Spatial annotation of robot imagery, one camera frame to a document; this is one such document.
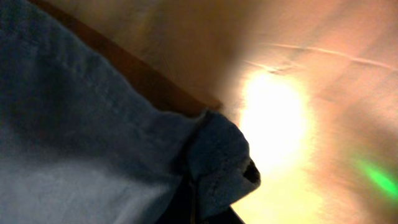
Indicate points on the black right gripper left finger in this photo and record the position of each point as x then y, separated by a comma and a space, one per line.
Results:
181, 209

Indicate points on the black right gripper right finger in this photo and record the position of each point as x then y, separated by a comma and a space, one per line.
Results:
228, 216

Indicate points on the dark blue shorts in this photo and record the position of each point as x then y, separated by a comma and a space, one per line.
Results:
80, 145

